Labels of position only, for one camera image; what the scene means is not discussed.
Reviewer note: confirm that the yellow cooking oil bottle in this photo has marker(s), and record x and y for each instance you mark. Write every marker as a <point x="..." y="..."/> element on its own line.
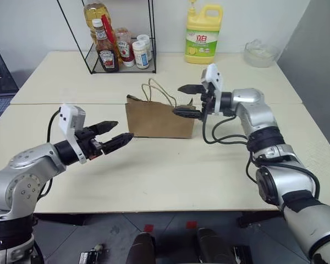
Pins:
<point x="94" y="9"/>

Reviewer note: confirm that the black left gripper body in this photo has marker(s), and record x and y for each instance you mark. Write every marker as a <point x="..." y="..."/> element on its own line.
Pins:
<point x="89" y="141"/>

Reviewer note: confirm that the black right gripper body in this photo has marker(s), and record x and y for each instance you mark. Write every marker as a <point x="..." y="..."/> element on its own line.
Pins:
<point x="208" y="103"/>

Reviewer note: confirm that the black table frame bar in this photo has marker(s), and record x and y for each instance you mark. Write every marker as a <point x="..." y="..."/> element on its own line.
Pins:
<point x="57" y="218"/>

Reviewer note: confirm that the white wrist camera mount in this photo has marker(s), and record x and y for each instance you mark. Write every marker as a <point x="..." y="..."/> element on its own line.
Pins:
<point x="213" y="78"/>
<point x="68" y="116"/>

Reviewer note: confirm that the brown paper bag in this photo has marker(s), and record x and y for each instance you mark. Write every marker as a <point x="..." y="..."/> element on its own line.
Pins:
<point x="154" y="121"/>

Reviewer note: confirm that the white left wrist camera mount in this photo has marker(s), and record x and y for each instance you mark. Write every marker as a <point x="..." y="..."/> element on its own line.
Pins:
<point x="68" y="116"/>

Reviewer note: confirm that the dark ketchup bottle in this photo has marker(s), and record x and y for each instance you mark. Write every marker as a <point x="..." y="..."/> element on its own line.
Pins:
<point x="107" y="57"/>

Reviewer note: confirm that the white seasoning jar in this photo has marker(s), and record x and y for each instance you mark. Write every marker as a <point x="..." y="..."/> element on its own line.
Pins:
<point x="145" y="38"/>
<point x="140" y="56"/>

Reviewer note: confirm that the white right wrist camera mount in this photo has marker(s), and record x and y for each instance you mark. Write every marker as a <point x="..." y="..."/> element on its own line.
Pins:
<point x="213" y="78"/>

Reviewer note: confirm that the yellow dish detergent jug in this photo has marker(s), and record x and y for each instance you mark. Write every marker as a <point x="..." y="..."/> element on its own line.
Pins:
<point x="202" y="41"/>

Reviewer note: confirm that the dark laptop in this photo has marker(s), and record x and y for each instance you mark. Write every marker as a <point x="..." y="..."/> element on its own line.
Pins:
<point x="0" y="79"/>

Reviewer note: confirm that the dark rounded shape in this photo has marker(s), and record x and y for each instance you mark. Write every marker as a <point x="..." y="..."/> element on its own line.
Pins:
<point x="211" y="246"/>
<point x="141" y="247"/>

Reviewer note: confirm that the black floor device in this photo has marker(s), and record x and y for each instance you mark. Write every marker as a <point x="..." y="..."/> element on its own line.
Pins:
<point x="92" y="254"/>

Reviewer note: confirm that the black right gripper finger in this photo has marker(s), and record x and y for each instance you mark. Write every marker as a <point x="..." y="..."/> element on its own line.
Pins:
<point x="192" y="89"/>
<point x="187" y="112"/>

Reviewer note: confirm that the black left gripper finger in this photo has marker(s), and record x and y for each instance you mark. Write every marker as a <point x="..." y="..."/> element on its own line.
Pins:
<point x="116" y="142"/>
<point x="105" y="126"/>

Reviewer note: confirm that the red plastic utensil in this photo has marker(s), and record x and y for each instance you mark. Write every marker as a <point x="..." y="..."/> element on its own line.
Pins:
<point x="107" y="28"/>

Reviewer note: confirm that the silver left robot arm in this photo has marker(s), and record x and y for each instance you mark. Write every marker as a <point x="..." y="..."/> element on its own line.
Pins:
<point x="24" y="170"/>

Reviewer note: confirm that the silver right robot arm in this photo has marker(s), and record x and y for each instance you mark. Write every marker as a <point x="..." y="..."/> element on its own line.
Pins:
<point x="261" y="115"/>

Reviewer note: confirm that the red white-capped ketchup bottle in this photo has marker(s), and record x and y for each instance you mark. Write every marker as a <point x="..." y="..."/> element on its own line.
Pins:
<point x="125" y="49"/>

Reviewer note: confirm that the clear glass bowl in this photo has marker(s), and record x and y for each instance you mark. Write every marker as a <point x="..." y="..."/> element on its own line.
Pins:
<point x="259" y="53"/>

